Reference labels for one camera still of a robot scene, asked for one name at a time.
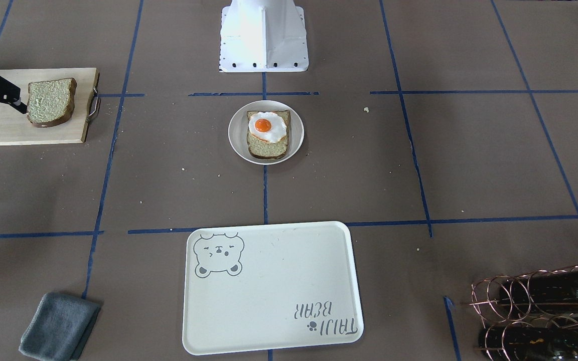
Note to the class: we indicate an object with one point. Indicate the bread slice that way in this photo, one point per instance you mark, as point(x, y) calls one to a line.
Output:
point(50, 103)
point(260, 149)

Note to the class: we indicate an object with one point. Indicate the grey folded cloth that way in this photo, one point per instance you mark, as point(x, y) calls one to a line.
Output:
point(60, 328)

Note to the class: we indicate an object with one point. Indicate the fried egg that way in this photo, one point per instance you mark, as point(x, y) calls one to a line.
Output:
point(268, 127)

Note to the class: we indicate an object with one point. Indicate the cream bear serving tray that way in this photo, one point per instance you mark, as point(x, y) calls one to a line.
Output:
point(253, 288)

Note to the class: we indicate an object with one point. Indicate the lower dark wine bottle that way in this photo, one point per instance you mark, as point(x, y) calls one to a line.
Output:
point(521, 342)

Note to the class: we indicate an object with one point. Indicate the white round plate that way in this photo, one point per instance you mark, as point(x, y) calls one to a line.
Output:
point(237, 131)

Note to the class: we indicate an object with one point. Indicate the metal board handle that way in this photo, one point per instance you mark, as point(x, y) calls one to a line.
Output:
point(94, 105)

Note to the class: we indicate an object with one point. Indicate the upper dark wine bottle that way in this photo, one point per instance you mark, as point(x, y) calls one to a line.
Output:
point(555, 293)

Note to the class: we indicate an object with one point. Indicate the dark wine bottle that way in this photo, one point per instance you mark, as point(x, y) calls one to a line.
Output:
point(521, 342)
point(555, 293)

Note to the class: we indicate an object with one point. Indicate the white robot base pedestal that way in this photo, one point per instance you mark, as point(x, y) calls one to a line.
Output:
point(263, 36)

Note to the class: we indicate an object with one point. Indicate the copper wire bottle rack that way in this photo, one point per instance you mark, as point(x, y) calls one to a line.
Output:
point(485, 302)

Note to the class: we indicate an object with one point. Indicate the wooden cutting board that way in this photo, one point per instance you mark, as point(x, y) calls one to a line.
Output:
point(15, 129)

